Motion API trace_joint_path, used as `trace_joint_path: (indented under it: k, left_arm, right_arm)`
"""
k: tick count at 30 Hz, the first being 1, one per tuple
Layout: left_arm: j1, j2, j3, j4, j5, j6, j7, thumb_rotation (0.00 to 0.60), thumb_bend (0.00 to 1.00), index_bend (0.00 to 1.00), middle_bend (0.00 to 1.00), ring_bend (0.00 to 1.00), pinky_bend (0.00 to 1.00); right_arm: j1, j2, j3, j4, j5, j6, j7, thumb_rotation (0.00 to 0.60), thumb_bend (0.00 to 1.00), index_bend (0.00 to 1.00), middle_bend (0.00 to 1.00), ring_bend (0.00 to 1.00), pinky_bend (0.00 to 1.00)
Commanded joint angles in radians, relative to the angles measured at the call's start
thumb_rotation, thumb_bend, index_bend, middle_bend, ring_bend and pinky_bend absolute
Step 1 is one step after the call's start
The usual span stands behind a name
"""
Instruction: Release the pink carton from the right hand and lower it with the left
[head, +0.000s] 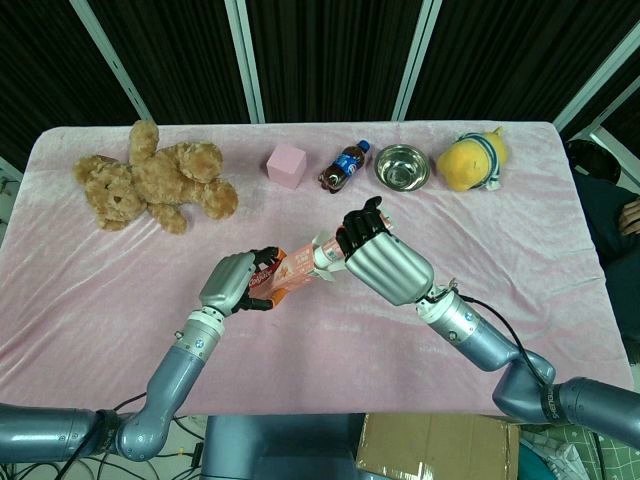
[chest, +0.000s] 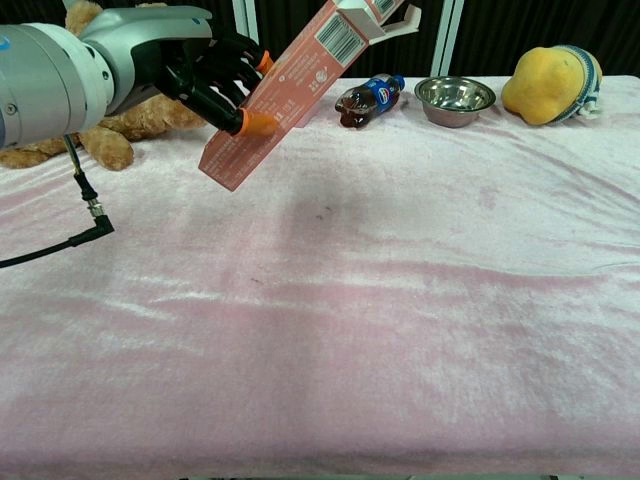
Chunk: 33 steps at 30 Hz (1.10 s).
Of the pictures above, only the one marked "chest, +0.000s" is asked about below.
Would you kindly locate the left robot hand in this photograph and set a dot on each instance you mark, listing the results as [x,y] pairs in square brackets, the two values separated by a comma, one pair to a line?
[150,47]

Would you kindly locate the pink cardboard carton box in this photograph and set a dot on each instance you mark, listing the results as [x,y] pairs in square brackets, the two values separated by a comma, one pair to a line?
[295,85]

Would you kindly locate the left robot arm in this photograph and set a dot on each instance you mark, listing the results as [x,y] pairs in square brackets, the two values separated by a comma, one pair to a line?
[47,82]

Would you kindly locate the brown teddy bear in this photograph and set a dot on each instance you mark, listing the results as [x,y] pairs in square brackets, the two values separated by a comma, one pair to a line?
[125,125]

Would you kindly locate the small cola bottle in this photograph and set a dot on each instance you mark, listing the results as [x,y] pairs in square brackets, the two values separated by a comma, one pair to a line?
[371,100]

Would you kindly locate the stainless steel bowl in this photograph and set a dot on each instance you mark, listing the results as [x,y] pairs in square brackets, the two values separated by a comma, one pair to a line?
[454,99]

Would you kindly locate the pink velvet tablecloth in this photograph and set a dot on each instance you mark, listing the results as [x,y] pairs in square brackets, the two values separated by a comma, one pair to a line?
[350,300]

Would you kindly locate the yellow plush toy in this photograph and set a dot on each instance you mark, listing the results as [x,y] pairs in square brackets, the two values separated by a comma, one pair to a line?
[547,85]

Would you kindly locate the white frame post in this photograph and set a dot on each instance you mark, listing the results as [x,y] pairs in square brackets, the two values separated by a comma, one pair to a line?
[248,20]
[447,37]

